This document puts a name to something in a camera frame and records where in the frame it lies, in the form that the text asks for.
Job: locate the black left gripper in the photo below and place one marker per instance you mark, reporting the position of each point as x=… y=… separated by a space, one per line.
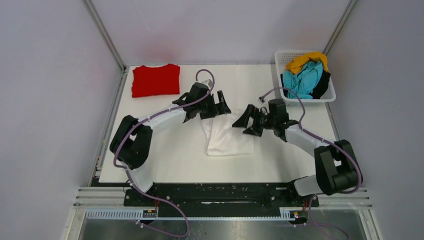
x=217 y=109

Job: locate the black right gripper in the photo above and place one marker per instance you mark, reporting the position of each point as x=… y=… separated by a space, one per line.
x=242 y=122

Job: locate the white t shirt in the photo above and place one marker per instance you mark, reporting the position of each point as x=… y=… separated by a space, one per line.
x=223 y=139

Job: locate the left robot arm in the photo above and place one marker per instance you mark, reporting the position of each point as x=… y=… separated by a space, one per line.
x=132 y=140

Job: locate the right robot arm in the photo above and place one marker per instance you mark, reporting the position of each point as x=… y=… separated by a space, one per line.
x=336 y=168

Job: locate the red folded t shirt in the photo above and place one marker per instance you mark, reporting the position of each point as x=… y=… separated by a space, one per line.
x=155 y=81

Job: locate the teal t shirt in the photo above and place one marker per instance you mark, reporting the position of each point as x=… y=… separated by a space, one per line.
x=303 y=82

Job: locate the yellow t shirt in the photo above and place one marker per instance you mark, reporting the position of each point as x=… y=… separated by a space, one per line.
x=296 y=65

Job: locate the black t shirt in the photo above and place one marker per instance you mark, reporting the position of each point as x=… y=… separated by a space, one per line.
x=321 y=86

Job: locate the white plastic laundry basket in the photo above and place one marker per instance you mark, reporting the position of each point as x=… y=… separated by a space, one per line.
x=282 y=57

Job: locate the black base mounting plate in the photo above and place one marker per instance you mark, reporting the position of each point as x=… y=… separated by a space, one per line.
x=232 y=200

